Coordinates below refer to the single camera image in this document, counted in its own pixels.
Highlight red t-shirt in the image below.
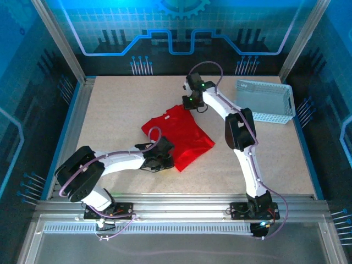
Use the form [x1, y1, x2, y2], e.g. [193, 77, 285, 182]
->
[141, 105, 216, 173]

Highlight white perforated plastic basket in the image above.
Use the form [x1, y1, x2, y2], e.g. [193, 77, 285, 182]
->
[234, 79, 296, 126]

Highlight black connector block with LEDs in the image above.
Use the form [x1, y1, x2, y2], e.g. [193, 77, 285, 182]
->
[251, 219, 273, 239]

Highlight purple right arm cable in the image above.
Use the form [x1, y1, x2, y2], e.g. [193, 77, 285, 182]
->
[188, 60, 289, 240]

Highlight aluminium frame rail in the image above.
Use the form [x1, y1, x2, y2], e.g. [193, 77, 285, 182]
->
[34, 192, 329, 219]

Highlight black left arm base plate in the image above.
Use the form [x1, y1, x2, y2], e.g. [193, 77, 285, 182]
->
[83, 202, 135, 221]

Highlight grey slotted cable duct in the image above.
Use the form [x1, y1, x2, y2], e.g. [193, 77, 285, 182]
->
[43, 221, 255, 235]

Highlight grey metal base plate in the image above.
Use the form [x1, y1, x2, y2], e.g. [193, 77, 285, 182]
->
[16, 214, 347, 264]

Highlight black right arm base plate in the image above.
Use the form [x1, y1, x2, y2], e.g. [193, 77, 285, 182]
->
[229, 201, 281, 221]

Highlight aluminium side rail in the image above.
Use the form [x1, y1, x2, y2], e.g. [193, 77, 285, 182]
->
[45, 78, 96, 200]

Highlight aluminium frame post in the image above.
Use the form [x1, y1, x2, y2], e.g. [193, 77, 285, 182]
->
[29, 0, 89, 85]
[278, 0, 332, 83]

